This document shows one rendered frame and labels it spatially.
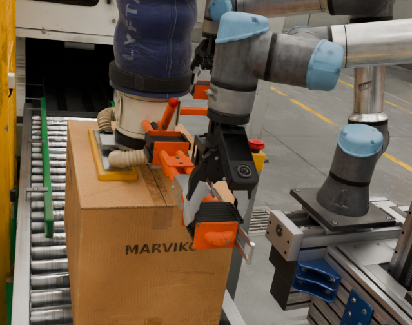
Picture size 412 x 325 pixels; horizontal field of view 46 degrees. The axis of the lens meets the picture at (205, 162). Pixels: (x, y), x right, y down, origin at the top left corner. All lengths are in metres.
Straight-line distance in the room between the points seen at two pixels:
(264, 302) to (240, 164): 2.01
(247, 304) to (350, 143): 1.50
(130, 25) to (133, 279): 0.64
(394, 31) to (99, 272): 0.84
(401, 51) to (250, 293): 2.05
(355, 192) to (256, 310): 1.38
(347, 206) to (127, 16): 0.78
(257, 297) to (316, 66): 2.10
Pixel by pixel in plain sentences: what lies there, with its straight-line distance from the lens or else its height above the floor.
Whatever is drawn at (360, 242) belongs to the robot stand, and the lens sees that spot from 1.49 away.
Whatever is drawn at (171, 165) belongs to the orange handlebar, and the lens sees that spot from 1.02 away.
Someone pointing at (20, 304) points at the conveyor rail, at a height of 0.59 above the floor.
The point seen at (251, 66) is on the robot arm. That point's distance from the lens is 0.74.
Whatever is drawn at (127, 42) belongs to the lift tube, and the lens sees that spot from 1.26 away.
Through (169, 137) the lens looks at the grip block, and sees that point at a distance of 1.17.
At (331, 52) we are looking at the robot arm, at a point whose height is 1.54.
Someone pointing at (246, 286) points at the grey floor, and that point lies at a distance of 2.78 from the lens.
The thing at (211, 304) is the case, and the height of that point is 0.77.
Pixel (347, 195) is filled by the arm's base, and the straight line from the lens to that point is 1.39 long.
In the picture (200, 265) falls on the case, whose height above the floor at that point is 0.90.
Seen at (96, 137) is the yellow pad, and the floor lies 1.11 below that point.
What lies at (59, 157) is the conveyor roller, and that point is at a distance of 2.74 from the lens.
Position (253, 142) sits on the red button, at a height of 1.04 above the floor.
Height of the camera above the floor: 1.64
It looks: 23 degrees down
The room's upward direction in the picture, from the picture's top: 9 degrees clockwise
